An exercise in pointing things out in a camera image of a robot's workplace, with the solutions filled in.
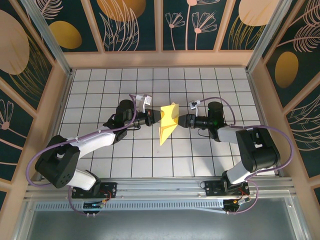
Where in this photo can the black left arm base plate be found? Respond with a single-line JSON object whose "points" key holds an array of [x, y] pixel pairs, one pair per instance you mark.
{"points": [[110, 187]]}

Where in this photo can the yellow cloth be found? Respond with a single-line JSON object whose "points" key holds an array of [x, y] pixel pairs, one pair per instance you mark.
{"points": [[170, 112]]}

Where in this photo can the grey metal panel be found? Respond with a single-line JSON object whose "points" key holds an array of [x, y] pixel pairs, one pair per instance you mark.
{"points": [[160, 225]]}

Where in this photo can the aluminium corner post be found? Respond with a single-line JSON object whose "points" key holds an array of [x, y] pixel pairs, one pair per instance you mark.
{"points": [[269, 37], [48, 37]]}

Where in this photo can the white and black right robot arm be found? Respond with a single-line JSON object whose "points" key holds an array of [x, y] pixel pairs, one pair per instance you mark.
{"points": [[227, 135]]}

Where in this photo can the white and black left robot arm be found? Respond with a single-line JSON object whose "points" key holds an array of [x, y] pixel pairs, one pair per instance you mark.
{"points": [[97, 140]]}

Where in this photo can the small controller circuit board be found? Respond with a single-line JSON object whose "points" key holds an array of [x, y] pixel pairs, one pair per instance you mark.
{"points": [[93, 205], [236, 203]]}

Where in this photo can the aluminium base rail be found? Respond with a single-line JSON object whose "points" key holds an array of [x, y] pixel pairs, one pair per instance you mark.
{"points": [[160, 187]]}

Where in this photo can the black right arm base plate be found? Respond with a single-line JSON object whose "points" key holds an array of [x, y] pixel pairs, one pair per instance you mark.
{"points": [[212, 190]]}

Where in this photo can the aluminium side rail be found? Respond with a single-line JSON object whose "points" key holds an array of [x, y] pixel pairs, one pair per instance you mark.
{"points": [[258, 100], [62, 100]]}

